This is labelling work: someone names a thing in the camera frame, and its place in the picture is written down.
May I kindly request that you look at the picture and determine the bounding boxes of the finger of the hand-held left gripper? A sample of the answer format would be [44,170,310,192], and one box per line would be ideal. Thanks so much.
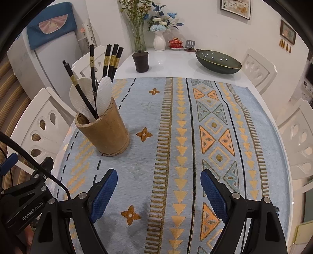
[0,153,19,173]
[31,157,54,180]

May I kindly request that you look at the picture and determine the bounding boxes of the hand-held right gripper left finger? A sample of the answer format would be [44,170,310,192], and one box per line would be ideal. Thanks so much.
[29,168,118,254]

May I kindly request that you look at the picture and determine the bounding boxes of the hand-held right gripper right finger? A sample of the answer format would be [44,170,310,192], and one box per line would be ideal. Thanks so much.
[201,169,288,254]

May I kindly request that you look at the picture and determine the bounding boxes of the bamboo utensil holder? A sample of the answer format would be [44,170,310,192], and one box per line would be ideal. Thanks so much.
[75,96,130,157]

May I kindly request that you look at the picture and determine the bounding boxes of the black chopstick with gold band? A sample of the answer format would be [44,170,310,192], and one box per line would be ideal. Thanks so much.
[112,47,124,81]
[89,44,98,118]
[102,44,112,79]
[62,60,99,120]
[108,44,119,81]

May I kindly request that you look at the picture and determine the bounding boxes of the white dining chair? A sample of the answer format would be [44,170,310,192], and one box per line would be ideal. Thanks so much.
[72,45,124,81]
[241,47,278,96]
[6,87,79,176]
[276,98,313,196]

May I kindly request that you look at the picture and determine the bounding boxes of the brown striped cloth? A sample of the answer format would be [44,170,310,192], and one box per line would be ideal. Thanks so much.
[0,59,32,157]

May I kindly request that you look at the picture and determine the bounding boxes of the blue patterned table mat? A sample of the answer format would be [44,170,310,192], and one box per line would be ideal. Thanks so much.
[55,77,291,254]

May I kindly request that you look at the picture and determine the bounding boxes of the white refrigerator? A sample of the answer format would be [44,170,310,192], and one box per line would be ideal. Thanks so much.
[7,29,85,103]

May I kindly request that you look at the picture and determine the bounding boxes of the blue fridge cover cloth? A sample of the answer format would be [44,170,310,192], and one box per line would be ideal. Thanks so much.
[26,1,76,50]

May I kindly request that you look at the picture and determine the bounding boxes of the white storage shelf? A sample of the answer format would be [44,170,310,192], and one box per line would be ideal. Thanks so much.
[77,21,98,58]

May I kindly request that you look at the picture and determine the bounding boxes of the dark green bowl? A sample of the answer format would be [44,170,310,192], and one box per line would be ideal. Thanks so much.
[195,49,242,75]

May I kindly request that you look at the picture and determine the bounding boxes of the dark brown pot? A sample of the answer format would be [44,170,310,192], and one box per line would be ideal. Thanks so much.
[132,51,149,73]

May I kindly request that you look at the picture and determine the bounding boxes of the glass vase with green stems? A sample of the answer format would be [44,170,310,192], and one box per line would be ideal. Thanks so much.
[119,0,153,52]

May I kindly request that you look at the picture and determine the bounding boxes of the red lidded teacup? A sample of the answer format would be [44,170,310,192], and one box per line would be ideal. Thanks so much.
[168,37,184,49]

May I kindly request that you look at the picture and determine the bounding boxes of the white vase with blue flowers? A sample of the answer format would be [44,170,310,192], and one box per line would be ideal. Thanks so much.
[144,1,184,52]

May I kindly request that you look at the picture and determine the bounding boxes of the hanging orange tassels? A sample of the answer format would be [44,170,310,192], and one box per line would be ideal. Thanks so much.
[279,38,292,53]

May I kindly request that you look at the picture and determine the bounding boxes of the small framed picture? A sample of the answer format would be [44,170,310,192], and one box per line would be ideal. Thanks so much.
[280,20,297,45]

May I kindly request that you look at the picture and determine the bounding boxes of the large framed picture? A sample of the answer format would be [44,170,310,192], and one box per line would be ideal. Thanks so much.
[220,0,252,20]

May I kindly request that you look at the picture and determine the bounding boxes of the black cable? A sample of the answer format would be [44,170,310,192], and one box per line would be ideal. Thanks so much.
[0,132,72,202]

